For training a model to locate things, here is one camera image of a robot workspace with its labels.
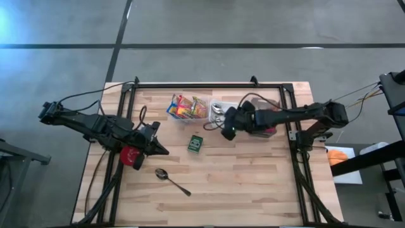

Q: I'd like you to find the white plastic bin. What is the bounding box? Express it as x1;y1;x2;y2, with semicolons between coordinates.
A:
208;99;240;131

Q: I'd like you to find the clear plastic bin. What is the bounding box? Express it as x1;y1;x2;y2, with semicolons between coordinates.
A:
166;92;210;125

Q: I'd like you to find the red beef ramen packet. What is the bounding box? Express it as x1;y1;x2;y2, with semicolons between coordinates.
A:
176;94;194;120

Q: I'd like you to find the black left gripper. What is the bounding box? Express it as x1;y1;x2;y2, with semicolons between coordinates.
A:
131;121;170;171

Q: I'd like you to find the green ramen packet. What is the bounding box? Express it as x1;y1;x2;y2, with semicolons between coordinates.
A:
191;96;208;120

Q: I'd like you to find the grey metal stand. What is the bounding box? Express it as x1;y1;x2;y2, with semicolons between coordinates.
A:
0;136;51;228

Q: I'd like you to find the black aluminium table frame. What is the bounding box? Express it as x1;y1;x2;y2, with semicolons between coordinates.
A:
74;75;344;227

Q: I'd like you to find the yellow floor cable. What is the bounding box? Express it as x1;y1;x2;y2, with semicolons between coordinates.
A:
346;91;384;108

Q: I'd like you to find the grey floor cable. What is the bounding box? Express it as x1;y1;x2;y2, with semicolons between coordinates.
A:
332;81;380;102

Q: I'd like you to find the red and black bowl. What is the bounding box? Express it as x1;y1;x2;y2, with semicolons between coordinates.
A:
119;145;142;167

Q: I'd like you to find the dark metal spoon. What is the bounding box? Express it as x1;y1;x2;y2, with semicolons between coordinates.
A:
154;167;192;197

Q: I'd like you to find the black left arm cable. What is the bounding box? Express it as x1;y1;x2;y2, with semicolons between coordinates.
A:
50;80;149;130

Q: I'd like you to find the black equipment cart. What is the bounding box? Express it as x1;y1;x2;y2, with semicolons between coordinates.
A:
378;69;405;142

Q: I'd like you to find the black beam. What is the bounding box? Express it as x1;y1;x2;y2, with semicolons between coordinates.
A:
330;139;405;177

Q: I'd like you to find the smoky grey plastic bin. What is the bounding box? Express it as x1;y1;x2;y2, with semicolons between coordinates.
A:
249;96;282;139

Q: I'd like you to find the white paper sheet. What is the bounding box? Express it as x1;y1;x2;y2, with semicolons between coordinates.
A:
325;145;364;185

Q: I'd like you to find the orange object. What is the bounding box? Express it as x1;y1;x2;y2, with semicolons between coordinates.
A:
327;149;349;167

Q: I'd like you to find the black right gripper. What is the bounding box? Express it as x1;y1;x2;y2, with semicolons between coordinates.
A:
220;100;259;142

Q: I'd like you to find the green tin box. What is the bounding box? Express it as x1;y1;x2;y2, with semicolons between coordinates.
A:
187;134;204;155

